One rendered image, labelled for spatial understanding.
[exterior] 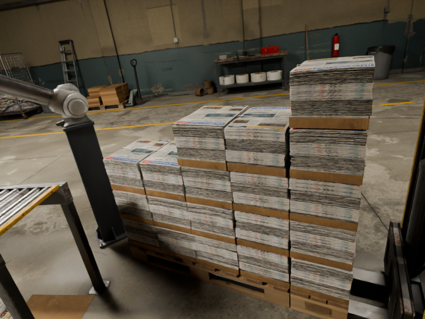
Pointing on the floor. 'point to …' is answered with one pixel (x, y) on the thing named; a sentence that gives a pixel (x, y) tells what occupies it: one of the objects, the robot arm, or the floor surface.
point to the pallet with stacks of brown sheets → (108, 97)
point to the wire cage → (10, 103)
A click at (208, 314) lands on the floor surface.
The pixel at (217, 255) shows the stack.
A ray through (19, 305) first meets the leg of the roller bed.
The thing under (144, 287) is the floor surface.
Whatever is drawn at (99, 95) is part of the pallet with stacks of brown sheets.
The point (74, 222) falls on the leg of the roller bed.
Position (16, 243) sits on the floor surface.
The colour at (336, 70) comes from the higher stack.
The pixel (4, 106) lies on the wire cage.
